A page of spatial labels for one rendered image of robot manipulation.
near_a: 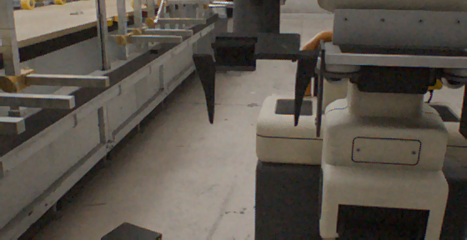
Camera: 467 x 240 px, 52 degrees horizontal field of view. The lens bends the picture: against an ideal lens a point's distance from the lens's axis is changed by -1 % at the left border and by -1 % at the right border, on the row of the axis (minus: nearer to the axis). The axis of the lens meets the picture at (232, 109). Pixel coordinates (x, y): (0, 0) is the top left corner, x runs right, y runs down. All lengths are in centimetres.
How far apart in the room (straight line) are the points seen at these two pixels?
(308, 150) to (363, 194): 31
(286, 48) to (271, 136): 66
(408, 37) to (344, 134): 21
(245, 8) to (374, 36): 33
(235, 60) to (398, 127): 42
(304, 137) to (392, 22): 44
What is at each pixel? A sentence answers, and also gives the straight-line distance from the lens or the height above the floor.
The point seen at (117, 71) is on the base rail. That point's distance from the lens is 240.
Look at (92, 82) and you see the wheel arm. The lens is 160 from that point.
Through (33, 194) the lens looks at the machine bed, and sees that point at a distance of 234.
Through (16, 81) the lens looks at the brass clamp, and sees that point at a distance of 167.
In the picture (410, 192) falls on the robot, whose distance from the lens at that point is 93.
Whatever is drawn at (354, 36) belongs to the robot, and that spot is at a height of 106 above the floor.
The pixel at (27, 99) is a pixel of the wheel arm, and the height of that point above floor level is 82.
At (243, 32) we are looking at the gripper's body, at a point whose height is 110.
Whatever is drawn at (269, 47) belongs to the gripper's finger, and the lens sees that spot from 54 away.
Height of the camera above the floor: 117
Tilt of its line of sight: 17 degrees down
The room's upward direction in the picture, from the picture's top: straight up
